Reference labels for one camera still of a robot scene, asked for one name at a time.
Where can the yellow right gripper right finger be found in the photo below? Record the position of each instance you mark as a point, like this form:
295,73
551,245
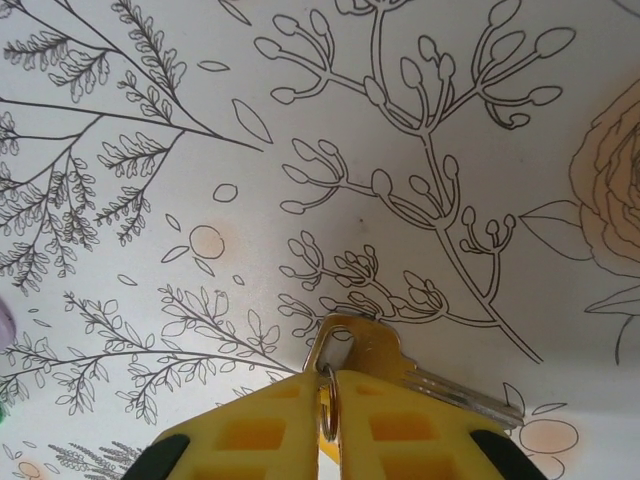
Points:
350,410

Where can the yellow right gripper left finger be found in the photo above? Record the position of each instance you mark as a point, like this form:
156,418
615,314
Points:
300,425

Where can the key with yellow tag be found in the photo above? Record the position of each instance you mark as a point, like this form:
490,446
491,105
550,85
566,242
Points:
370,345

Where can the floral patterned table cover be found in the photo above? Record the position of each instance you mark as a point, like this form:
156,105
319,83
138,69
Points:
450,75

